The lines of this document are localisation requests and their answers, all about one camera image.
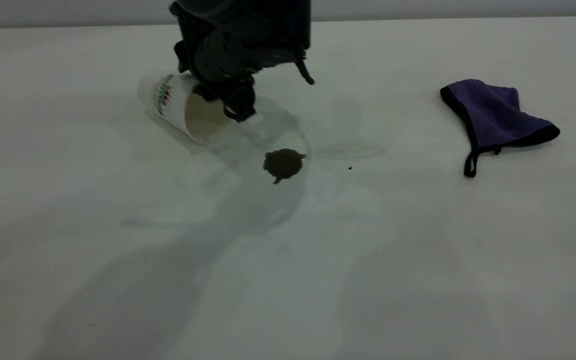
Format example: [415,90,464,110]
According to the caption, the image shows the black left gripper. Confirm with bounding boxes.
[174,19,312,124]

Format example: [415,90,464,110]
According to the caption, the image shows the dark coffee spill puddle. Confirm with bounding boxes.
[263,148,308,185]

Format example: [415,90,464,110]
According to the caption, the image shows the purple cloth with black trim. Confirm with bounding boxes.
[440,79,561,179]

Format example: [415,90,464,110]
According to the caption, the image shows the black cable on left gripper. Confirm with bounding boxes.
[294,47,315,86]

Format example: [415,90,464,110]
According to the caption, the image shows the white paper coffee cup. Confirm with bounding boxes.
[138,73,235,146]

